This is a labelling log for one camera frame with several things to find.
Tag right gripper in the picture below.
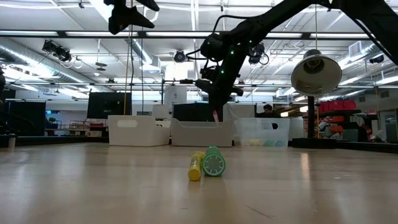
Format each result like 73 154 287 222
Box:
195 57 245 112

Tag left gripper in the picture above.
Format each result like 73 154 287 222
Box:
103 0 160 35

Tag thin yellow highlighter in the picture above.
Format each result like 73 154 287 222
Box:
188 151 206 182

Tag black monitor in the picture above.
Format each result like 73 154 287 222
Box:
195 102 223 123
87 91 132 120
173 102 195 123

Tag white sheet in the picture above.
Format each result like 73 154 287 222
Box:
221 101 257 121

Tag grey plastic bin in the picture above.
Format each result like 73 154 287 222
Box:
170 117 236 147

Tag clear plastic bin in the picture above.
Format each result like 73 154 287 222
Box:
235 117 290 147

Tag white numbered sign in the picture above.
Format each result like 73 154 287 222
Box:
164 86 188 103

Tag person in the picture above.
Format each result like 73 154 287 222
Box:
256 104 280 118

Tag white monitor back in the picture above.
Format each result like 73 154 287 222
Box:
152 104 173 121

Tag white plastic bin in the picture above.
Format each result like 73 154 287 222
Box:
108 114 171 147

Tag black desk lamp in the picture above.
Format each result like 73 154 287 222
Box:
288 49 343 149

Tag red storage bins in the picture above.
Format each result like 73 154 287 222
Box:
318 99 358 114

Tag black storage shelf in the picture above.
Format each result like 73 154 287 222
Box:
317 108 371 142

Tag dark partition panel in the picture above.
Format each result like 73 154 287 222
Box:
8 100 47 137

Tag white bottle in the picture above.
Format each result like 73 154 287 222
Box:
7 133 17 151

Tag black overhead frame bar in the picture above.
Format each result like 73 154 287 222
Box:
0 29 398 40

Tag black rig frame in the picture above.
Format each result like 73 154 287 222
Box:
160 79 211 104

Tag black ceiling camera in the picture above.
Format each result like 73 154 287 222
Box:
248 42 271 67
173 49 187 63
368 54 386 65
41 39 84 70

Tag black hanging cable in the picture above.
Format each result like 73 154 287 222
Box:
141 26 146 116

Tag silver ventilation duct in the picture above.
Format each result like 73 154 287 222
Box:
340 39 398 71

